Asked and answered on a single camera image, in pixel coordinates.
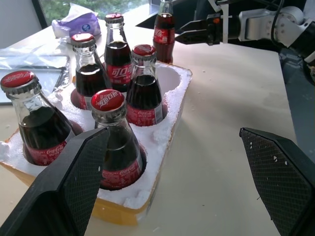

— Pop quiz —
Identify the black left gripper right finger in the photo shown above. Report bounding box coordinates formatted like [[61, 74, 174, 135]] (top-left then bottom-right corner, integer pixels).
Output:
[[239, 127, 315, 236]]

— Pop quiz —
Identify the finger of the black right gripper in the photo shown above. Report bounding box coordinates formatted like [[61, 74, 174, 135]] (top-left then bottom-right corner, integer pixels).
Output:
[[175, 29, 210, 45], [180, 19, 209, 31]]

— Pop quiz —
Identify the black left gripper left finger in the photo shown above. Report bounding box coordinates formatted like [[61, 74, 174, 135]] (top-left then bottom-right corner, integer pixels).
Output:
[[0, 126, 111, 236]]

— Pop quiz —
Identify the glass cola bottle red cap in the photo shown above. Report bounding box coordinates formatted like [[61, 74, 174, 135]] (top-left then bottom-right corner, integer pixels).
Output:
[[70, 33, 113, 111], [152, 0, 176, 64], [0, 70, 76, 167], [90, 88, 148, 191], [103, 13, 133, 93], [126, 44, 164, 127]]

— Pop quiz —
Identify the white foam crate yellow tape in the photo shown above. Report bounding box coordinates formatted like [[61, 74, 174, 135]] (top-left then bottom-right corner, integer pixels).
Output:
[[0, 61, 193, 227]]

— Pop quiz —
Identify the purple white tissue pack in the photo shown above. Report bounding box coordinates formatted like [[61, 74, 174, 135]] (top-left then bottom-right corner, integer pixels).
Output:
[[51, 2, 102, 40]]

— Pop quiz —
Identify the clear plastic bag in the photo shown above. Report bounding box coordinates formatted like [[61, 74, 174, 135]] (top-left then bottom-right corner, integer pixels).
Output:
[[0, 41, 72, 107]]

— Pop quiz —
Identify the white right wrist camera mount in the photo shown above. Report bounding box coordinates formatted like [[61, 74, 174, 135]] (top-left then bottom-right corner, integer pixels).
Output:
[[208, 0, 233, 44]]

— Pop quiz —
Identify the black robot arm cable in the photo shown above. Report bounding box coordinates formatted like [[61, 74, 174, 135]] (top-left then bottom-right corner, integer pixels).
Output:
[[255, 0, 287, 44]]

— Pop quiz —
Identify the black window frame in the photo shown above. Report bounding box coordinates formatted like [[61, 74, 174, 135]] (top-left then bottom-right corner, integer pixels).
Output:
[[31, 0, 49, 30]]

